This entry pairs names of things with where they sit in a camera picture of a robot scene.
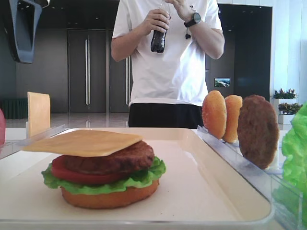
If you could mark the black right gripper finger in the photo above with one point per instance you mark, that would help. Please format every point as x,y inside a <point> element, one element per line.
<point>8,16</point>

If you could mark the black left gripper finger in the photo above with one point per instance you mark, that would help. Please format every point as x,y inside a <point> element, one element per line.
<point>25,15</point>

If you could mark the cola plastic bottle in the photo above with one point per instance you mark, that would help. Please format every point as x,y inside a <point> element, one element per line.
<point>158,39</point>

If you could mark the orange cheese slice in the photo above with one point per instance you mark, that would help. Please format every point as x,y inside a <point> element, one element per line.
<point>85,143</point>
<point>38,113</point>

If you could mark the standing pink tomato slice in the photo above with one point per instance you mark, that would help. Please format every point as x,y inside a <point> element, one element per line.
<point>2,128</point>

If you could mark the red tomato slice on burger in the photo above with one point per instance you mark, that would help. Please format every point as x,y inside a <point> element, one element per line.
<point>59,170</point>

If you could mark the brown meat patty on burger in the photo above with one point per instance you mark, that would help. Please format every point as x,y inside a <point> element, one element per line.
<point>132,158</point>

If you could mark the green lettuce leaf on burger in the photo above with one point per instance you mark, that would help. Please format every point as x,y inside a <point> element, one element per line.
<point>138,179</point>

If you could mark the standing brown meat patty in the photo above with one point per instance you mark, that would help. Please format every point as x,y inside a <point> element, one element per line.
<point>258,131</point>

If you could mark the standing green lettuce leaf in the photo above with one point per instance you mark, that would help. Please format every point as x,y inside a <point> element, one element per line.
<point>294,148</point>

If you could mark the person right hand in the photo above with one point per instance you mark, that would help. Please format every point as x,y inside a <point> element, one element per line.
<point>157,20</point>

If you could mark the person left hand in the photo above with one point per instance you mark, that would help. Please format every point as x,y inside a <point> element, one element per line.
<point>183,9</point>

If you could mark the dark double door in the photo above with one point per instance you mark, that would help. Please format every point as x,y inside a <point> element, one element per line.
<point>97,83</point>

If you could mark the person in white t-shirt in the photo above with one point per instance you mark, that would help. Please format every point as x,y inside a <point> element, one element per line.
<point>169,88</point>

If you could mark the black wrist watch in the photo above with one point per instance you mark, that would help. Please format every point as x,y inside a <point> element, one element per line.
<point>196,18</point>

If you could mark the bottom bun on tray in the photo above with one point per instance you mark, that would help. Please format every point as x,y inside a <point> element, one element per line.
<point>112,200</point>

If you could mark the standing bun left of pair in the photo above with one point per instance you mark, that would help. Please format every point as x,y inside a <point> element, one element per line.
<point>214,114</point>

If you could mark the standing bun of pair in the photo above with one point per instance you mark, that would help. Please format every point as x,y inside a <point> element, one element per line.
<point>214,114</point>
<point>233,105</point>

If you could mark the standing bun right of pair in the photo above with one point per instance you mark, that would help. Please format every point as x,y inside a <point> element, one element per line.
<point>233,105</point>

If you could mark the cream rectangular tray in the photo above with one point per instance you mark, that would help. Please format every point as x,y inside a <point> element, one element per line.
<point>199,191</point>

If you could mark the upper flower planter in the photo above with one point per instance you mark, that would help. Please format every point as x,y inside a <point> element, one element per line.
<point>288,96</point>

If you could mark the flower planter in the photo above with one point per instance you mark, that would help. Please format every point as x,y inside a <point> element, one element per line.
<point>288,96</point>
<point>287,112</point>

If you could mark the lower flower planter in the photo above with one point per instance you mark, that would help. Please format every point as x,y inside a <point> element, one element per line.
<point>287,112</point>

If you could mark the clear patty holder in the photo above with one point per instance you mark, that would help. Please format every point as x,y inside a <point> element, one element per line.
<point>276,166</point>

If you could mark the clear long rail left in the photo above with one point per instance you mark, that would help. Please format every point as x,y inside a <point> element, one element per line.
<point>11,148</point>

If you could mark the clear long rail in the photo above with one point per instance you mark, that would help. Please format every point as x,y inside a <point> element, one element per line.
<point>265,183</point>
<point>11,148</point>

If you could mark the small wall screen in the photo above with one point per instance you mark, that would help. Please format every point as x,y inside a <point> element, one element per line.
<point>222,82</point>

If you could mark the clear long rail right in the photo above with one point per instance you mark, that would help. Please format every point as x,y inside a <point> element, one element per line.
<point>265,183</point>

